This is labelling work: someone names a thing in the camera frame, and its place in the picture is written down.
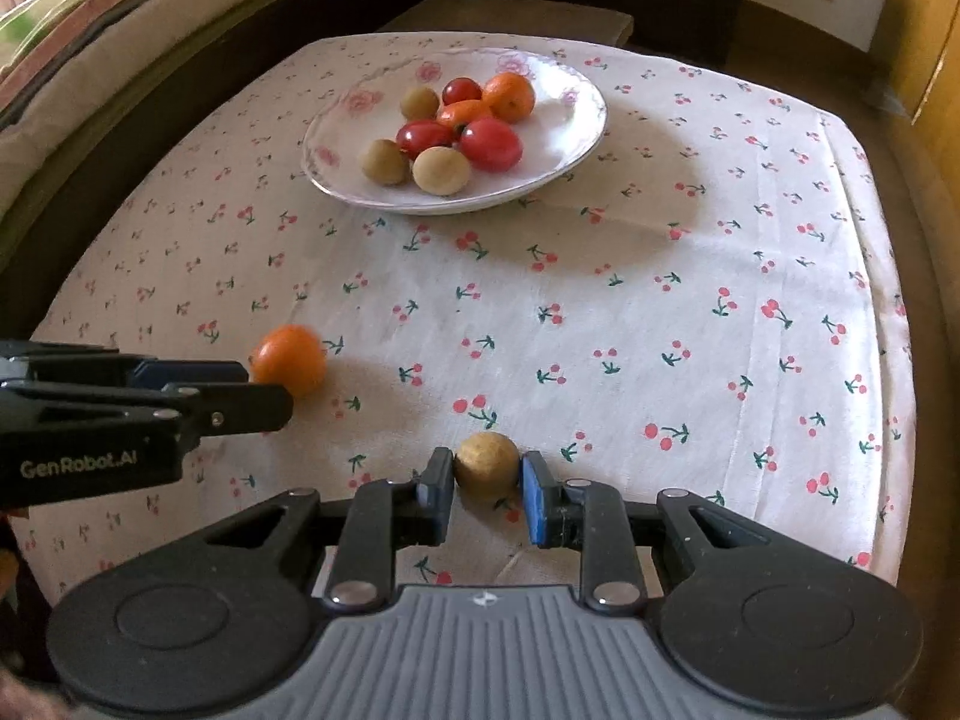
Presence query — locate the cherry print tablecloth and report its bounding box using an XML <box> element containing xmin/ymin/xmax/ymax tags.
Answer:
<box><xmin>15</xmin><ymin>36</ymin><xmax>912</xmax><ymax>616</ymax></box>

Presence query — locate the mandarin orange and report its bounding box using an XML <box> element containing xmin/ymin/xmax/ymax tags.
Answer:
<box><xmin>437</xmin><ymin>100</ymin><xmax>494</xmax><ymax>128</ymax></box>
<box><xmin>251</xmin><ymin>325</ymin><xmax>328</xmax><ymax>398</ymax></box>
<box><xmin>482</xmin><ymin>72</ymin><xmax>536</xmax><ymax>123</ymax></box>

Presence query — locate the white floral plate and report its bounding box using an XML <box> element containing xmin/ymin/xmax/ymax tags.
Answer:
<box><xmin>301</xmin><ymin>47</ymin><xmax>608</xmax><ymax>216</ymax></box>

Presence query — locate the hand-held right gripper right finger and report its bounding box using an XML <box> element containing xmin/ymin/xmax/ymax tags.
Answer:
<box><xmin>523</xmin><ymin>451</ymin><xmax>797</xmax><ymax>611</ymax></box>

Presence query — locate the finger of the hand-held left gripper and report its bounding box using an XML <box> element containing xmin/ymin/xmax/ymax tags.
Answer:
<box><xmin>0</xmin><ymin>382</ymin><xmax>294</xmax><ymax>437</ymax></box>
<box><xmin>0</xmin><ymin>340</ymin><xmax>249</xmax><ymax>392</ymax></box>

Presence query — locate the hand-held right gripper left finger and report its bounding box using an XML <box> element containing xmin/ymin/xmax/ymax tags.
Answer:
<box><xmin>184</xmin><ymin>448</ymin><xmax>456</xmax><ymax>611</ymax></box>

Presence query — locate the brown kiwi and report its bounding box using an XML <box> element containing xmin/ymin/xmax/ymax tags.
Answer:
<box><xmin>361</xmin><ymin>139</ymin><xmax>413</xmax><ymax>186</ymax></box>

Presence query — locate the light wooden wardrobe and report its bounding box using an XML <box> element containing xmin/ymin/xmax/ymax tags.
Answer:
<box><xmin>874</xmin><ymin>0</ymin><xmax>960</xmax><ymax>128</ymax></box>

